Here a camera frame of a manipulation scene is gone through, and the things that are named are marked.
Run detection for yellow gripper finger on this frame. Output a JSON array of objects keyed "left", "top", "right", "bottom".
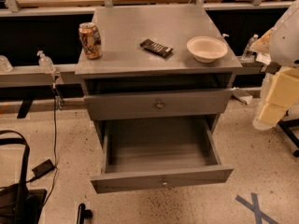
[
  {"left": 266, "top": 68, "right": 299, "bottom": 109},
  {"left": 258, "top": 104, "right": 286, "bottom": 127}
]

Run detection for dark chocolate rxbar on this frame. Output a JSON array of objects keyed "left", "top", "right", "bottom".
[{"left": 139, "top": 39, "right": 173, "bottom": 58}]

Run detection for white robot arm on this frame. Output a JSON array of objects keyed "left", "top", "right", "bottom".
[{"left": 250, "top": 0, "right": 299, "bottom": 130}]

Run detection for grey upper drawer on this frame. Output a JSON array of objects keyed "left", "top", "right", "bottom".
[{"left": 84, "top": 89, "right": 232, "bottom": 120}]

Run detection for grey drawer cabinet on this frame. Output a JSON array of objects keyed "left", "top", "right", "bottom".
[{"left": 74, "top": 4, "right": 243, "bottom": 147}]

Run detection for open grey lower drawer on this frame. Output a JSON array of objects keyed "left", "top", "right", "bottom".
[{"left": 91, "top": 117, "right": 233, "bottom": 193}]

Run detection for black stand with pole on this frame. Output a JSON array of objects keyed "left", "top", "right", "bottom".
[{"left": 278, "top": 119, "right": 299, "bottom": 158}]

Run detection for white box on floor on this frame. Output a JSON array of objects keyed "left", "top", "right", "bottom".
[{"left": 233, "top": 88, "right": 253, "bottom": 105}]

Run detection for clear water bottle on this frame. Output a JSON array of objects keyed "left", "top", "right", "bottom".
[{"left": 241, "top": 35, "right": 259, "bottom": 61}]

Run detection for white bowl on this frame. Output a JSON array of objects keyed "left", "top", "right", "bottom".
[{"left": 187, "top": 36, "right": 228, "bottom": 63}]

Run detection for orange soda can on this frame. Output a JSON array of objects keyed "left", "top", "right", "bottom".
[{"left": 78, "top": 22, "right": 102, "bottom": 59}]

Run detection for black power adapter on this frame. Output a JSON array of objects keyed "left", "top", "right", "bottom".
[{"left": 33, "top": 159, "right": 55, "bottom": 178}]

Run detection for clear sanitizer pump bottle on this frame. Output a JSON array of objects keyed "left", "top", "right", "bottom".
[{"left": 37, "top": 50, "right": 56, "bottom": 74}]

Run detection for clear plastic container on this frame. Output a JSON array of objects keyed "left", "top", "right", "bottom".
[{"left": 0, "top": 55, "right": 13, "bottom": 73}]

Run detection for black handle object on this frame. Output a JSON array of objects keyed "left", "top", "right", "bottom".
[{"left": 77, "top": 203, "right": 93, "bottom": 224}]

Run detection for black power cable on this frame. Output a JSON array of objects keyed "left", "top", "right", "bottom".
[{"left": 26, "top": 84, "right": 64, "bottom": 203}]

